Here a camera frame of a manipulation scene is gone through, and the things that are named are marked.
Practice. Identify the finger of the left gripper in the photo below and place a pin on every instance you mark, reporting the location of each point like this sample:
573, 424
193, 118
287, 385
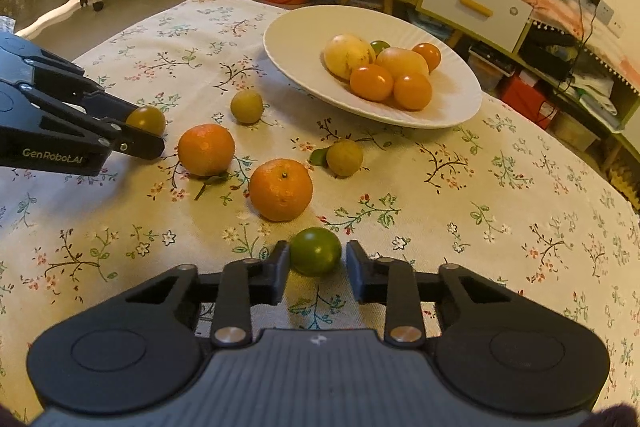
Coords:
101, 104
135, 142

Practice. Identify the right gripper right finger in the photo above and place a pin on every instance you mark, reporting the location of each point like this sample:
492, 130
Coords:
390, 283

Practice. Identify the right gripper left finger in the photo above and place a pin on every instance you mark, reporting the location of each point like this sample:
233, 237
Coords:
242, 285

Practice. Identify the brown-green tomato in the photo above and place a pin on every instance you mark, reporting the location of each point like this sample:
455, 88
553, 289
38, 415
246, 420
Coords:
147, 118

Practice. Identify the green tomato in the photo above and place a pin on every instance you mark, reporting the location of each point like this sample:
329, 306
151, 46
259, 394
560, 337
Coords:
378, 46
315, 252

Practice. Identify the mandarin orange with leaf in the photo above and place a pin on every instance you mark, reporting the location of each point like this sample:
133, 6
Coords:
206, 152

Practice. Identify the mandarin orange with stem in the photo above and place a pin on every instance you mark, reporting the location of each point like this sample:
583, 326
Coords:
280, 189

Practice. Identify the brown round fruit with leaf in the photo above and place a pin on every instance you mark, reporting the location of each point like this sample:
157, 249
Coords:
344, 158

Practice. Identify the orange tomato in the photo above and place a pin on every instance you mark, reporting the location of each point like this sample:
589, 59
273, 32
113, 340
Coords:
430, 53
371, 82
413, 92

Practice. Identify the large yellow-orange grapefruit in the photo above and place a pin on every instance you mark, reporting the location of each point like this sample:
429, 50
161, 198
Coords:
401, 62

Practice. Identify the pale yellow striped melon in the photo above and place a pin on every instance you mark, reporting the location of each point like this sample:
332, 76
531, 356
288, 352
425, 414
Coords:
345, 53

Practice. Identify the floral tablecloth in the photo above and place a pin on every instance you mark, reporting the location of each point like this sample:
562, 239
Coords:
496, 194

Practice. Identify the white ribbed plate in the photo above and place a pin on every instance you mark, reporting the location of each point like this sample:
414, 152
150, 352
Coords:
294, 42

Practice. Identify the red box under cabinet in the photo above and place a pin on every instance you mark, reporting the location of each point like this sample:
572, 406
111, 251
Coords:
528, 101

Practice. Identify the pink cloth on cabinet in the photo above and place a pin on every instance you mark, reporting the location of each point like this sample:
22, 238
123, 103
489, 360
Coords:
603, 43

